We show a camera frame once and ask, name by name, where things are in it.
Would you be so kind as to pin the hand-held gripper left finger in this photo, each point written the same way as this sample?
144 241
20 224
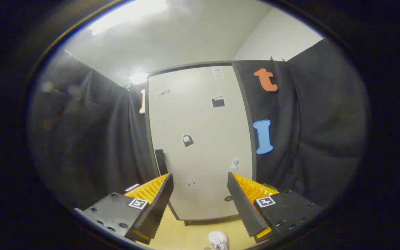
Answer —
160 208

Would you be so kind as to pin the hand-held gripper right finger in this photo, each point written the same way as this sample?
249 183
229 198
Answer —
241 205

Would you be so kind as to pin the white shoe red blue stripes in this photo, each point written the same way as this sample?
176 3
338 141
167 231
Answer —
218 239

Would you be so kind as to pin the white shoe cabinet door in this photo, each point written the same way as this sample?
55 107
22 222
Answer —
200 121

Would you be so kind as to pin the grey shoe cabinet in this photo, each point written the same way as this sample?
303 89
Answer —
248 104

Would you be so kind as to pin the black backdrop cloth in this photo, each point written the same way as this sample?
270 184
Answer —
325 121

